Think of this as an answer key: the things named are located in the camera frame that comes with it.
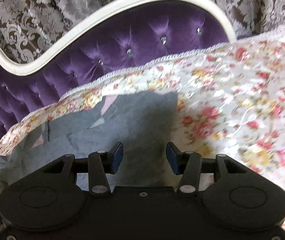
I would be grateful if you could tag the purple tufted headboard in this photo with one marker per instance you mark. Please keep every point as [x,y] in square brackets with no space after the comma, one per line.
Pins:
[122,34]

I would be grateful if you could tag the grey argyle sweater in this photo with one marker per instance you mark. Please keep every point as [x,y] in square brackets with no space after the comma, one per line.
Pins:
[142,122]

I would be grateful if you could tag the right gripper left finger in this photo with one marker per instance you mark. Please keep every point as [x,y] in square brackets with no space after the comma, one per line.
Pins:
[101,163]

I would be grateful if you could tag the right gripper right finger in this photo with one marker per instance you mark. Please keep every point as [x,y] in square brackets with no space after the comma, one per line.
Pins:
[188,165]

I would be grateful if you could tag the floral bed cover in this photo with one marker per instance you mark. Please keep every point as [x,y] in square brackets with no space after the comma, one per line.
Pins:
[231,100]

